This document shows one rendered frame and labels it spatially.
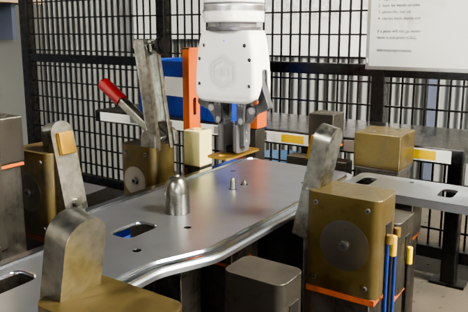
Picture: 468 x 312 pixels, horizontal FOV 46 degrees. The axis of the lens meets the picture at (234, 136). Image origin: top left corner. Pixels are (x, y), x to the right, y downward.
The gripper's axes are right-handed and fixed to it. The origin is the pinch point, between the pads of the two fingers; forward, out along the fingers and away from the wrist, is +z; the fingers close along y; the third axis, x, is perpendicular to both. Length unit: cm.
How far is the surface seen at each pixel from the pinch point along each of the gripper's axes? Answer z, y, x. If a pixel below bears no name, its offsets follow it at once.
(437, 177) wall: 65, -29, 244
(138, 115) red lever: -1.7, -18.0, -0.7
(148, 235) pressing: 7.8, 2.5, -20.9
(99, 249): 0.4, 15.2, -39.3
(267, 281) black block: 8.8, 18.5, -21.7
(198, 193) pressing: 7.8, -3.0, -4.7
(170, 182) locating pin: 3.6, -0.1, -13.9
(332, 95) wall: 22, -90, 237
